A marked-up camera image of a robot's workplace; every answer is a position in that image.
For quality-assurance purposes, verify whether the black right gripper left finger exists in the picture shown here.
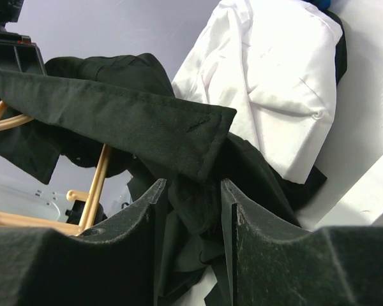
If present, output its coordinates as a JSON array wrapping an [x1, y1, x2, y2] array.
[[0, 179, 167, 305]]

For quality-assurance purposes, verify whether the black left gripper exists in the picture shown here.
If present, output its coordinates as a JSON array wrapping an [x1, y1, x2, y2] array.
[[0, 31, 47, 75]]

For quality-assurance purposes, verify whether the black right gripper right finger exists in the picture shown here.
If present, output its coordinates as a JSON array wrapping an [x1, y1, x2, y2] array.
[[221, 180, 383, 305]]

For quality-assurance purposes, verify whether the beige wooden hanger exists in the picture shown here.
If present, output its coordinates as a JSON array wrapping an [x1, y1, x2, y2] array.
[[0, 84, 113, 237]]

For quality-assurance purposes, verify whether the black button shirt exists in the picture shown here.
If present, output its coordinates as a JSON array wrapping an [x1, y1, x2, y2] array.
[[0, 12, 349, 306]]

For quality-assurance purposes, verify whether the white shirt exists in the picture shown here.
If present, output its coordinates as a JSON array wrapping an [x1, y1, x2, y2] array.
[[172, 1, 343, 184]]

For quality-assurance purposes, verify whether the blue garment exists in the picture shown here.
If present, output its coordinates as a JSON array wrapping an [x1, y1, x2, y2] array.
[[311, 0, 331, 10]]

